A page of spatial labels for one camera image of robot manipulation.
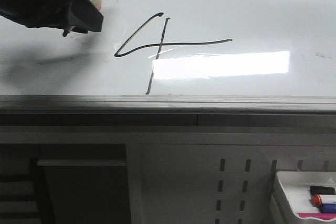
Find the white taped whiteboard marker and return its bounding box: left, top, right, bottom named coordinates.
left=62, top=0, right=103, bottom=38

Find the white whiteboard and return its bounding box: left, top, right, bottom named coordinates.
left=1, top=0, right=335, bottom=113

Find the white perforated stand panel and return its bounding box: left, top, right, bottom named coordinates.
left=127, top=131, right=335, bottom=223

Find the white plastic marker tray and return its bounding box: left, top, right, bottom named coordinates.
left=269, top=171, right=335, bottom=223

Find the black capped marker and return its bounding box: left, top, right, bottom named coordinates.
left=310, top=185, right=336, bottom=195

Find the red capped marker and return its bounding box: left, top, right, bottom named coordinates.
left=311, top=195, right=336, bottom=207

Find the blue capped marker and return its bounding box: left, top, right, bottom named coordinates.
left=319, top=204, right=336, bottom=214

